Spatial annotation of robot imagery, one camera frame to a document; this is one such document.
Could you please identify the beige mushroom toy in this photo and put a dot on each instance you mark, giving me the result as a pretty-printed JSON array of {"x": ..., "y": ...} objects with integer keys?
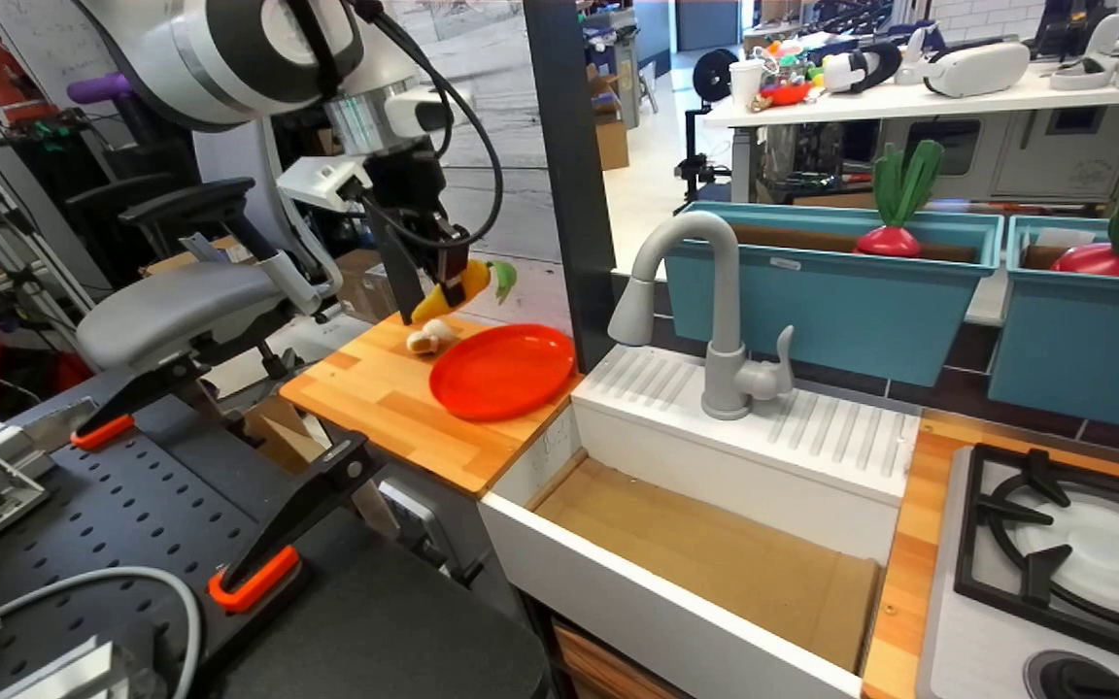
[{"x": 431, "y": 340}]

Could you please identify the toy gas stove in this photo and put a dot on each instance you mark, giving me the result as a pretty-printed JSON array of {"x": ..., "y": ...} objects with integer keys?
[{"x": 1025, "y": 581}]

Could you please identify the teal planter box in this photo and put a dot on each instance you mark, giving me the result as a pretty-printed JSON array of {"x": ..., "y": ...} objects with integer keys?
[
  {"x": 1058, "y": 347},
  {"x": 875, "y": 316}
]

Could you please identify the white toy sink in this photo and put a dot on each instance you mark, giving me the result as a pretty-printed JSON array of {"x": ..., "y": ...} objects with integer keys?
[{"x": 729, "y": 555}]

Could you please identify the grey toy faucet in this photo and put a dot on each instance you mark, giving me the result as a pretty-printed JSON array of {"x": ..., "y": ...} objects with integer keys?
[{"x": 733, "y": 380}]

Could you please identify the orange carrot toy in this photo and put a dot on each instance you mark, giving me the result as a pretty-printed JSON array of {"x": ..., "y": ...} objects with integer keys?
[{"x": 497, "y": 278}]

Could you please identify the white table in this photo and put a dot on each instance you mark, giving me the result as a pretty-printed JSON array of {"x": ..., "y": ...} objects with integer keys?
[{"x": 1020, "y": 145}]

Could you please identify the grey office chair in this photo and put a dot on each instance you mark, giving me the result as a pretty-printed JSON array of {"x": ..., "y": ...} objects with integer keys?
[{"x": 206, "y": 306}]

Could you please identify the red plate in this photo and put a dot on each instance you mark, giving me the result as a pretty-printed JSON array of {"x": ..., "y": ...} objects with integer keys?
[{"x": 504, "y": 375}]

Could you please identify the orange black clamp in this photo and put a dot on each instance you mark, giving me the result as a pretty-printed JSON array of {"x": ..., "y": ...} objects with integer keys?
[
  {"x": 116, "y": 413},
  {"x": 272, "y": 555}
]

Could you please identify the black pegboard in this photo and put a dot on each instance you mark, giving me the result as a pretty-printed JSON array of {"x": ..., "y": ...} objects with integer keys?
[{"x": 127, "y": 539}]

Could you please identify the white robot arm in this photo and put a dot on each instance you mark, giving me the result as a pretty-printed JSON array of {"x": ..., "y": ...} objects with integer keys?
[{"x": 220, "y": 62}]

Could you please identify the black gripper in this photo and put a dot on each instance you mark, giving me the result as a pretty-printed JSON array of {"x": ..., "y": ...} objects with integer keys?
[{"x": 406, "y": 189}]

